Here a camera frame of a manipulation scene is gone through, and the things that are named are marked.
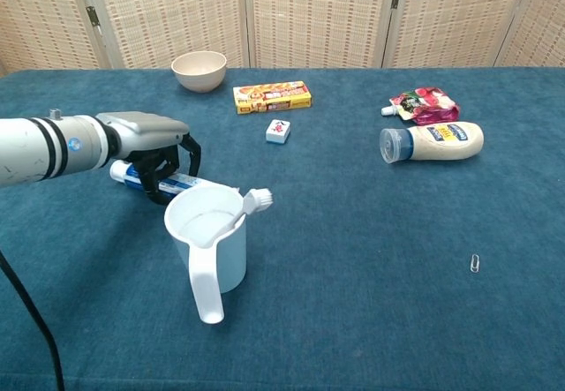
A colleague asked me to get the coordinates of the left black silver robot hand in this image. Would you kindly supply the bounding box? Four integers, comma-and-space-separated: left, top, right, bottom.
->
94, 111, 202, 207

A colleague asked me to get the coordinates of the blue white toothpaste tube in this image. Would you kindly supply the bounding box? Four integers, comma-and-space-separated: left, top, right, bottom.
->
109, 160, 239, 196

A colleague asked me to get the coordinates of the white toothbrush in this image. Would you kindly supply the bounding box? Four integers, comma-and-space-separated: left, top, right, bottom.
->
215, 187, 274, 236

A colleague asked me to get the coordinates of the beige bowl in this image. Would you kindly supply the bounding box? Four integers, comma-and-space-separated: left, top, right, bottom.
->
170, 50, 228, 94

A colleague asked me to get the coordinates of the yellow curry box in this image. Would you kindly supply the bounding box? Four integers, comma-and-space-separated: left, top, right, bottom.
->
232, 80, 313, 116

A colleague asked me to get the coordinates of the white mahjong tile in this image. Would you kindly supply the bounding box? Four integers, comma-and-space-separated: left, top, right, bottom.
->
265, 118, 293, 145

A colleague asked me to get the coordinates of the woven folding screen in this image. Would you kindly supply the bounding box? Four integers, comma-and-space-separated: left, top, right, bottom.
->
0, 0, 565, 79

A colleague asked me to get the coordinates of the blue table cloth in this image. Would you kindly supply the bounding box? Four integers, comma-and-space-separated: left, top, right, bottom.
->
0, 66, 565, 391

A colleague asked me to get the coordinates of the red spout pouch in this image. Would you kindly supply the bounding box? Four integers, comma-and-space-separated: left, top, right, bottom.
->
380, 86, 461, 126

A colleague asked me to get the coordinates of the mayonnaise squeeze bottle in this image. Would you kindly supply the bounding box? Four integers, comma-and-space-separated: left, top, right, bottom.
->
379, 121, 485, 165

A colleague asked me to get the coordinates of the white cup with handle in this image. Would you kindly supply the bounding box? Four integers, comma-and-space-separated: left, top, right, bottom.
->
163, 184, 247, 325

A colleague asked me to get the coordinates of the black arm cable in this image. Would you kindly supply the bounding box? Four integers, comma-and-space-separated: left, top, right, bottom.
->
0, 249, 66, 391

